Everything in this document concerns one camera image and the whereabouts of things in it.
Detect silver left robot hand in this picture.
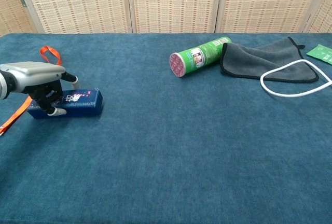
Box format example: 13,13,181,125
0,62,79,117

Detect blue glasses case grey lining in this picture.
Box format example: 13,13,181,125
27,87,104,120

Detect woven bamboo folding screen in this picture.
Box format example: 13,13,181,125
0,0,332,37

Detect green cylindrical snack can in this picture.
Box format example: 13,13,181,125
169,36,232,79

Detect blue table cover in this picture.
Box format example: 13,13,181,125
0,32,332,224

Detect grey cloth with black trim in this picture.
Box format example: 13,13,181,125
219,36,320,82

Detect green foil packet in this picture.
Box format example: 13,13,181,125
306,44,332,65

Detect orange lanyard strap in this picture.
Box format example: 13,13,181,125
0,46,63,137

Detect white power cable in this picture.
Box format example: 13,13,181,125
259,59,332,98

